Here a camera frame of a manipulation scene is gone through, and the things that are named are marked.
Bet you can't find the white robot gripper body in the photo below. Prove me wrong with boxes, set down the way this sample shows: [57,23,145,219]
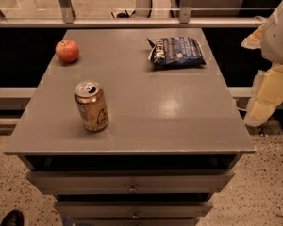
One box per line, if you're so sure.
[261,0,283,64]

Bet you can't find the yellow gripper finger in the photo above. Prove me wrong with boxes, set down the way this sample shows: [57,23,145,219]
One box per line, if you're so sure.
[241,25,264,50]

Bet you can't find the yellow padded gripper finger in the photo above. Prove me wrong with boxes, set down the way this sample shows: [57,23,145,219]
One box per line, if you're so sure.
[244,65,283,127]

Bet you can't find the blue chip bag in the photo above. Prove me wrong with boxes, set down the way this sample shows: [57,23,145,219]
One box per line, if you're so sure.
[148,37,206,67]

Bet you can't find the grey drawer cabinet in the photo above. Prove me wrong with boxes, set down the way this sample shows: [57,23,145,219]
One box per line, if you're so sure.
[6,28,255,226]

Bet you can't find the gold soda can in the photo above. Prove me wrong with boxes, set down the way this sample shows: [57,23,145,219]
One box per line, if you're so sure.
[75,80,108,132]

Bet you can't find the red apple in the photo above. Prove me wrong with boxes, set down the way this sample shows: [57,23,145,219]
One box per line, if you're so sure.
[55,40,79,63]

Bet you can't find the grey metal railing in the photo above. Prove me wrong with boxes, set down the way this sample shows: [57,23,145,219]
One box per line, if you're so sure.
[0,0,264,28]

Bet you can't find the black shoe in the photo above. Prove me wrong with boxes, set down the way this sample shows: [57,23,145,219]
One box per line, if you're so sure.
[0,210,24,226]

